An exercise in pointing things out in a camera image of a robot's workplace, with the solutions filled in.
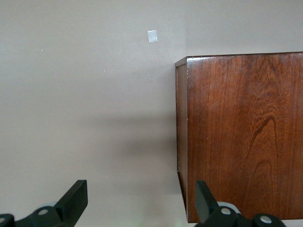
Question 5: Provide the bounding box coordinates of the small clear tape piece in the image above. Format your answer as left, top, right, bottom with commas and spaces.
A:
147, 29, 158, 44

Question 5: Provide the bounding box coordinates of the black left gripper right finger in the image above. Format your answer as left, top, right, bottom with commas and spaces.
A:
193, 180, 285, 227

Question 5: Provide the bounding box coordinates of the dark brown wooden drawer box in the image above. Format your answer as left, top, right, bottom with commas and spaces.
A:
174, 51, 303, 224

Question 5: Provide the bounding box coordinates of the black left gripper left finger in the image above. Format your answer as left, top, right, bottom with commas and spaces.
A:
0, 180, 89, 227

